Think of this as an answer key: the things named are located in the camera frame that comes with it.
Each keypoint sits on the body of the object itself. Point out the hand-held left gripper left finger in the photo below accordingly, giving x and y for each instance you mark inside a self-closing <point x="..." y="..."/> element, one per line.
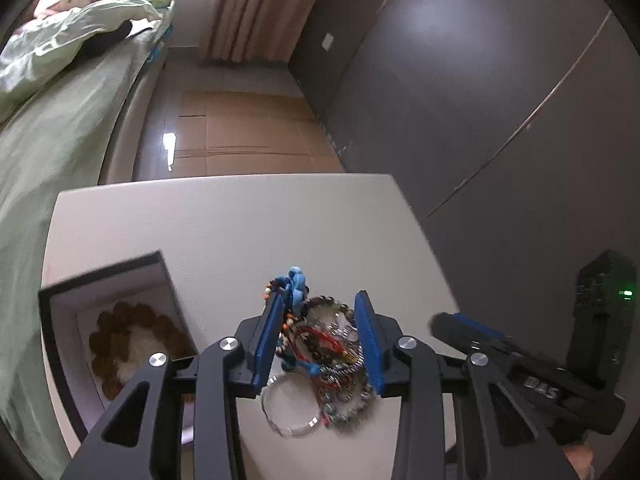
<point x="267" y="340"/>

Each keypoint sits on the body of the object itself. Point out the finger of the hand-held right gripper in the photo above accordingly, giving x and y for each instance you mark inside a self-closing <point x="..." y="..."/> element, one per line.
<point x="465" y="332"/>

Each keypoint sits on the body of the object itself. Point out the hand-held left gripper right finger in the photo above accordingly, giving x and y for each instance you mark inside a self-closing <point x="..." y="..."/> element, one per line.
<point x="371" y="345"/>

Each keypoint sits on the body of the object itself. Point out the clear glass bangle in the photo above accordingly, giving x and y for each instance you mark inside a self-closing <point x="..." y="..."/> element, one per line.
<point x="280" y="420"/>

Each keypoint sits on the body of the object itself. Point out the black jewelry box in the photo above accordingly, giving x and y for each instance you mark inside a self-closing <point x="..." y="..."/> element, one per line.
<point x="60" y="340"/>

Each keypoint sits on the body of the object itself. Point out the person's right hand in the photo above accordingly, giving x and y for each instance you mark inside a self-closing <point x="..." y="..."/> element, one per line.
<point x="579" y="462"/>

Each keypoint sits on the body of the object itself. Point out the white bedside table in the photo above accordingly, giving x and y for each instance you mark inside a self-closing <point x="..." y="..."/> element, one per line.
<point x="225" y="225"/>

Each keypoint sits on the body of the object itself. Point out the flat cardboard sheet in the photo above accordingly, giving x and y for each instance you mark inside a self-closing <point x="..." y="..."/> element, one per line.
<point x="240" y="130"/>

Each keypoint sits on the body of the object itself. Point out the bed with green sheet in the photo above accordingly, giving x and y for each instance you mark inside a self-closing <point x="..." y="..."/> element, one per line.
<point x="45" y="170"/>

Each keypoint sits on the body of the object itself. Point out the blue cartoon bed sheet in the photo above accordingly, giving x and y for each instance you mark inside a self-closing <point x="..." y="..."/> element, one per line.
<point x="159" y="45"/>

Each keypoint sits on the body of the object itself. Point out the pink curtain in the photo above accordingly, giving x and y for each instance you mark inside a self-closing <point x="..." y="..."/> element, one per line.
<point x="260" y="10"/>

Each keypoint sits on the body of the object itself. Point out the black cloth item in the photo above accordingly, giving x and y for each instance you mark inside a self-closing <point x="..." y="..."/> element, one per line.
<point x="107" y="40"/>

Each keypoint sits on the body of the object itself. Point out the pale green duvet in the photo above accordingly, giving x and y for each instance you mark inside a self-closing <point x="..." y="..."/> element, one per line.
<point x="55" y="40"/>

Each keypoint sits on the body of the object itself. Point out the white wall socket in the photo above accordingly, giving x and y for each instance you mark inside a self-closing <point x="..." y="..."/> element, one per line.
<point x="327" y="41"/>

